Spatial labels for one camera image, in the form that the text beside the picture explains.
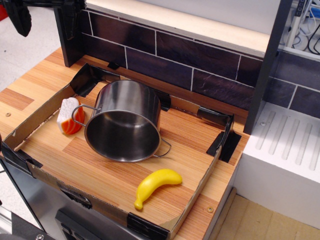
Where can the metal pot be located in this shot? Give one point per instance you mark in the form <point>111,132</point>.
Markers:
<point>125,122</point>

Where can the cardboard fence with black tape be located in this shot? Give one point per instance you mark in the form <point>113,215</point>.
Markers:
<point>55,171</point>

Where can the salmon sushi toy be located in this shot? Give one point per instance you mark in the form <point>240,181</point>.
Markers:
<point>70,116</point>

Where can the white dish rack sink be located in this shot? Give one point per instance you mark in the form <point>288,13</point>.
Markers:
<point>287,139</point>

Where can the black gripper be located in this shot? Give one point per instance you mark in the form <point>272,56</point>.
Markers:
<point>20,17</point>

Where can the black oven handle panel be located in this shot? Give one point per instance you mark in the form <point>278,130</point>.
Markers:
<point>78,228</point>

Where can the dark grey vertical post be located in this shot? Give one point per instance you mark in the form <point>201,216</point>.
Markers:
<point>257,102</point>

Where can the yellow toy banana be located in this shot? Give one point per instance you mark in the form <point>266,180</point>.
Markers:
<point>152,182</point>

